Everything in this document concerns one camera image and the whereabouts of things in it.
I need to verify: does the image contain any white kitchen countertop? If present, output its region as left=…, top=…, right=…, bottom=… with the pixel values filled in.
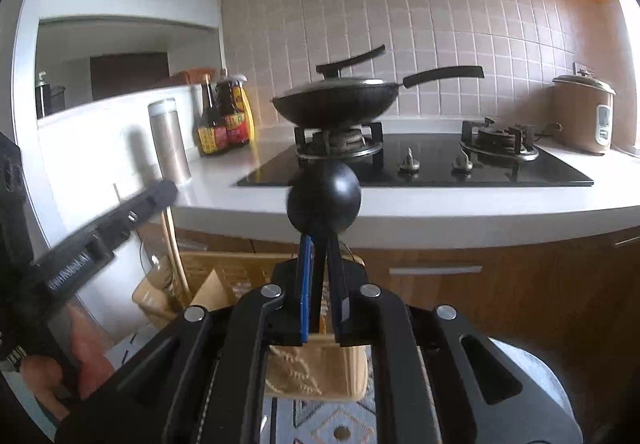
left=167, top=131, right=640, bottom=249

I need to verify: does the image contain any wooden kitchen base cabinet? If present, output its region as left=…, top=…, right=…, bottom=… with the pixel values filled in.
left=172, top=224, right=640, bottom=444

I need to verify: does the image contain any beige rice cooker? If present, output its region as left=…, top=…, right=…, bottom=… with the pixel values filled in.
left=552, top=66, right=617, bottom=155

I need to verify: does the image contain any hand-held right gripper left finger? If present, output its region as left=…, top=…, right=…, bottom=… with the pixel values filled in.
left=55, top=233, right=321, bottom=444

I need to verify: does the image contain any black ladle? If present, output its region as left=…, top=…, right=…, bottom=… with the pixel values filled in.
left=286, top=160, right=363, bottom=275

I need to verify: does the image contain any dark wooden door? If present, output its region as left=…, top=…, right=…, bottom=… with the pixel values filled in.
left=90, top=52, right=170, bottom=100

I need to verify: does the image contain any yellow plastic utensil basket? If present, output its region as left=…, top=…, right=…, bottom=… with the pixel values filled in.
left=131, top=249, right=369, bottom=402

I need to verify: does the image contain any wide dark sauce bottle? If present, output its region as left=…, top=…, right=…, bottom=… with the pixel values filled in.
left=216, top=76, right=251, bottom=149

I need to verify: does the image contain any person's left hand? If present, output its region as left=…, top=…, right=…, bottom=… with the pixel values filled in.
left=22, top=304, right=118, bottom=420

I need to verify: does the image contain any yellow sauce bottle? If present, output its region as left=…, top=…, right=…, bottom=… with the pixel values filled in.
left=239, top=76, right=257, bottom=145

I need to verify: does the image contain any slim dark soy sauce bottle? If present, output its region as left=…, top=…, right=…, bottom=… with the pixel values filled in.
left=197, top=74, right=230, bottom=157

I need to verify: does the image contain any wok lid with black handle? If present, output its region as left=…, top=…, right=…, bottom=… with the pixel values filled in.
left=274, top=44, right=401, bottom=99

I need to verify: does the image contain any black wok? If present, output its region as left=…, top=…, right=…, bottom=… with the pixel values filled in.
left=271, top=66, right=485, bottom=125

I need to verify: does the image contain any black gas stove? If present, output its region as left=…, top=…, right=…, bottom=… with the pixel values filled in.
left=236, top=116, right=595, bottom=188

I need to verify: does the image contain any stainless steel canister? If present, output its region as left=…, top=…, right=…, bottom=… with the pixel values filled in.
left=148, top=98, right=192, bottom=185

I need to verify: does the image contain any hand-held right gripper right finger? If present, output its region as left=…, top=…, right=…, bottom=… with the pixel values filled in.
left=320, top=229, right=583, bottom=444

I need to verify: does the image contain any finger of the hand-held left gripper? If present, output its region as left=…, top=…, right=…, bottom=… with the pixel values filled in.
left=32, top=180, right=179, bottom=305

